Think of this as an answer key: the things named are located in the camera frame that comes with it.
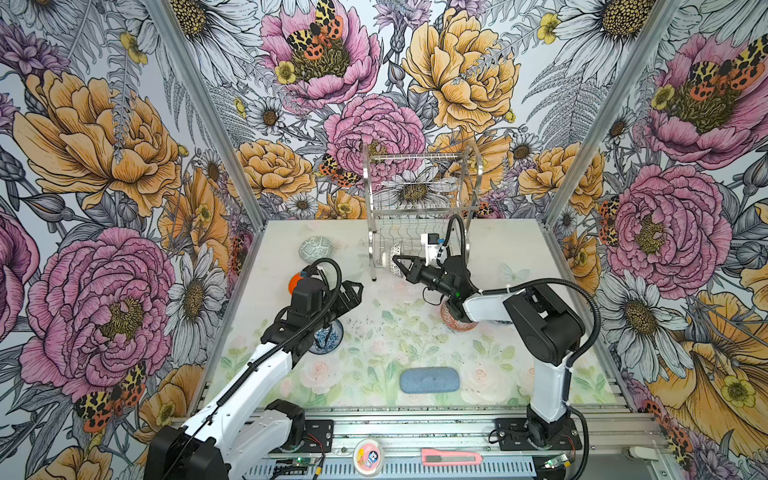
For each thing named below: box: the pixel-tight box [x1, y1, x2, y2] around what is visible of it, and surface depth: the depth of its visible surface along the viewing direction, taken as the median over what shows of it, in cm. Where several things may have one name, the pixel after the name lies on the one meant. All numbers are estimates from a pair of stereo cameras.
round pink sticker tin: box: [353, 438, 385, 477], surface depth 64 cm
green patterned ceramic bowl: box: [298, 236, 333, 264], surface depth 113 cm
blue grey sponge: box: [400, 367, 461, 394], surface depth 81 cm
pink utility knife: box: [421, 449, 484, 466], surface depth 73 cm
